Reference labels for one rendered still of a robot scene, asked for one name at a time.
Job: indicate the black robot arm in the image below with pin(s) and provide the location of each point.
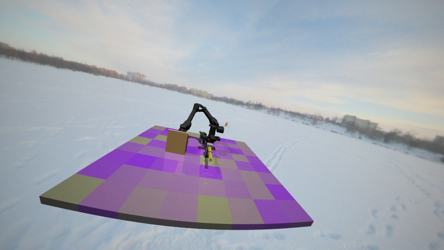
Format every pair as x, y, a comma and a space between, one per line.
214, 125

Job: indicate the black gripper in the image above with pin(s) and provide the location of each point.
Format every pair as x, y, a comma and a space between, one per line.
204, 137

